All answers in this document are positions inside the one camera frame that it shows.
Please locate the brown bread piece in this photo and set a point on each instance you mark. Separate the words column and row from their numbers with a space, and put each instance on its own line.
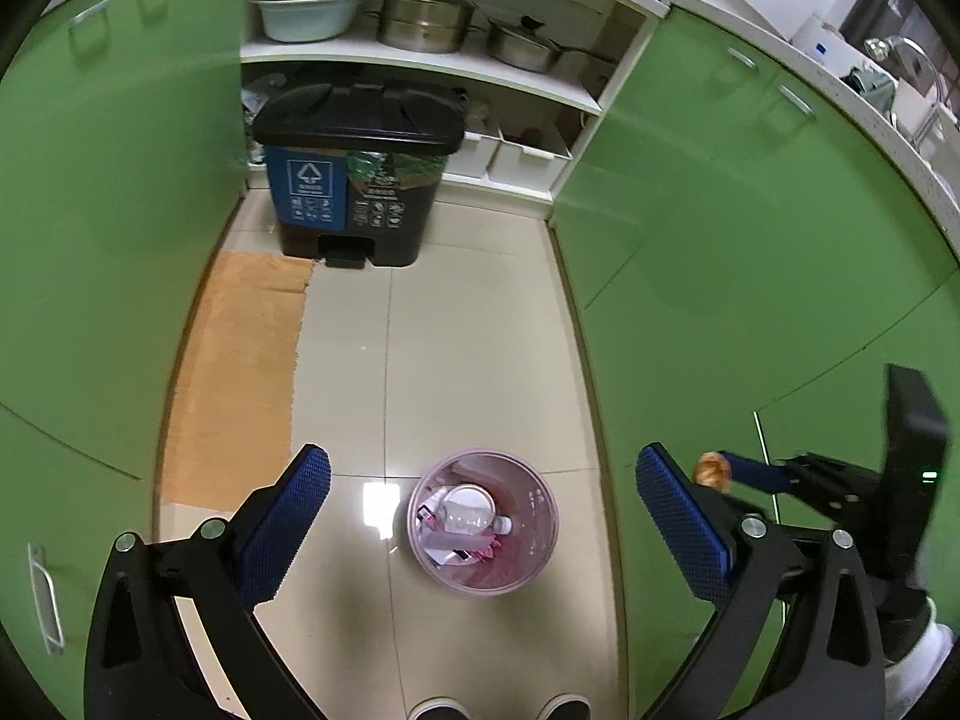
column 712, row 471

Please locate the chrome faucet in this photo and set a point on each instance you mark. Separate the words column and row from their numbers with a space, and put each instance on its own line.
column 907, row 60

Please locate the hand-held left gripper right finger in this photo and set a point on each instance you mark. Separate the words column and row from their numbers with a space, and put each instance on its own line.
column 686, row 525

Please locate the black pedal bin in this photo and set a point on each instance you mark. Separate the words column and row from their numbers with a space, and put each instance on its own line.
column 352, row 172

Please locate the pink waste basket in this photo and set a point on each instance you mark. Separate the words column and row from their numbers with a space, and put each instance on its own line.
column 484, row 525

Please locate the person's right forearm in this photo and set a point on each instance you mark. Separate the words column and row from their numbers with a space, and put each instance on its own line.
column 926, row 645

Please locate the green base cabinet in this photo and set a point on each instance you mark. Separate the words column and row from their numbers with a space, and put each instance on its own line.
column 750, row 240
column 97, row 202

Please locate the pale enamel basin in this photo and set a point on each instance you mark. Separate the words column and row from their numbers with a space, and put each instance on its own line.
column 307, row 15

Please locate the steel pan with lid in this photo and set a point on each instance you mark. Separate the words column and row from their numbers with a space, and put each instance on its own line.
column 525, row 45

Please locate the clear plastic bottle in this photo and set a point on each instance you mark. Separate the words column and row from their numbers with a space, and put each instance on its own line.
column 472, row 519

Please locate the white open shelf unit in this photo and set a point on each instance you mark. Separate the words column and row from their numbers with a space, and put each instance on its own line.
column 525, row 82

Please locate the white storage box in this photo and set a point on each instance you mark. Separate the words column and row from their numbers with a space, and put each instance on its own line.
column 469, row 157
column 529, row 169

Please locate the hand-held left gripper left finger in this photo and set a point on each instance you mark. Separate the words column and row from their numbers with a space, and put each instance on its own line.
column 289, row 525

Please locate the brown cardboard sheet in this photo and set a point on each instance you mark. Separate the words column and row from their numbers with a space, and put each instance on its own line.
column 240, row 375

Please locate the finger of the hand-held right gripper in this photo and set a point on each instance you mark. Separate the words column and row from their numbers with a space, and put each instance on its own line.
column 754, row 472

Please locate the white paper cup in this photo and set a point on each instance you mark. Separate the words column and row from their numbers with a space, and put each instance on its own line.
column 469, row 496

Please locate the steel steamer pot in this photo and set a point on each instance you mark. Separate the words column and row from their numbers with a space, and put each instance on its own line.
column 424, row 19

